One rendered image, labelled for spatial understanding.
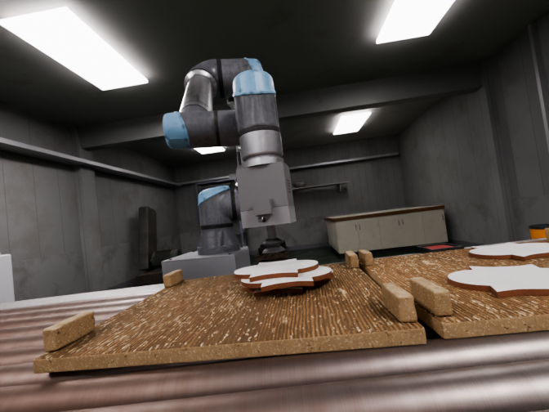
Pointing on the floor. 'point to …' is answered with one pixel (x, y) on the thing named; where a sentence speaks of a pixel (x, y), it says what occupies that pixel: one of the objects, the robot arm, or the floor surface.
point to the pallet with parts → (272, 253)
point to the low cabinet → (387, 230)
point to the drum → (537, 230)
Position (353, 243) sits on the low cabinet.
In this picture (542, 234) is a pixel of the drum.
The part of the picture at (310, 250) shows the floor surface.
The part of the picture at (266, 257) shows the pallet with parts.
